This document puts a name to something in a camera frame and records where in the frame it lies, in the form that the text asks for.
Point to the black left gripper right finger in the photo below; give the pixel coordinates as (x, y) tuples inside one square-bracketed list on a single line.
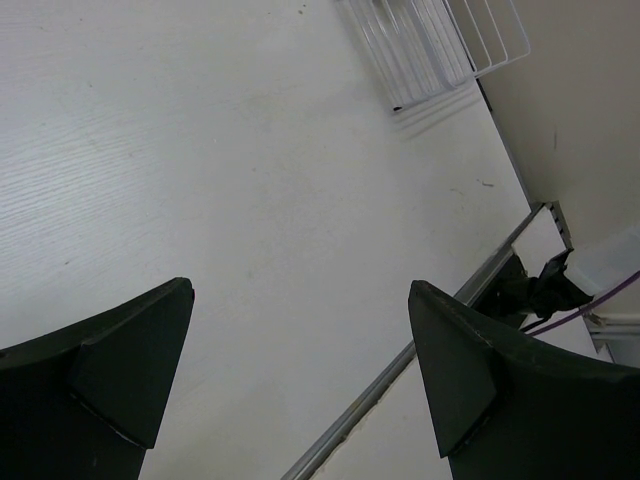
[(505, 405)]

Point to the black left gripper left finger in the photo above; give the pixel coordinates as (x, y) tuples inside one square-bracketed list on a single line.
[(87, 401)]

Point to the white wire dish rack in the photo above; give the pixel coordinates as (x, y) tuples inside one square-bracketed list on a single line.
[(422, 51)]

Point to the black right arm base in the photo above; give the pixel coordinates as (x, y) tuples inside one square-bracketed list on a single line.
[(513, 295)]

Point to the aluminium table edge rail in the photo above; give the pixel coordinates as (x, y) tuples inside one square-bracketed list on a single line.
[(339, 431)]

